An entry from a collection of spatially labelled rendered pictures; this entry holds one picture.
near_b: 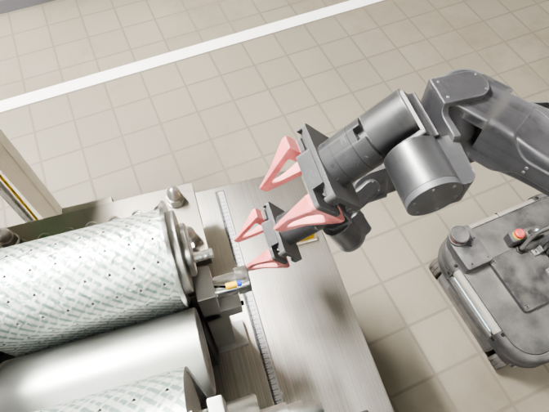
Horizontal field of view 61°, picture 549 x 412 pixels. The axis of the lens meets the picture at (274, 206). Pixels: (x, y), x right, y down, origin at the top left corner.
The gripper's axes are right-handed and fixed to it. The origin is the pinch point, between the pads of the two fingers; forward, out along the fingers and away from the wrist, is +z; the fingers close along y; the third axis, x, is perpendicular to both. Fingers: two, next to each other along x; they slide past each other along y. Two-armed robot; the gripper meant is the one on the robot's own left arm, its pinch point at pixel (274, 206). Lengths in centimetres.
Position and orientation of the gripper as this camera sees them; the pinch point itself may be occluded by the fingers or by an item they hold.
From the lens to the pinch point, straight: 56.8
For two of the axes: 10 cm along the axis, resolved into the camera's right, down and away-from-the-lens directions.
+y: -2.9, -8.4, 4.6
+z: -7.4, 5.0, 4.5
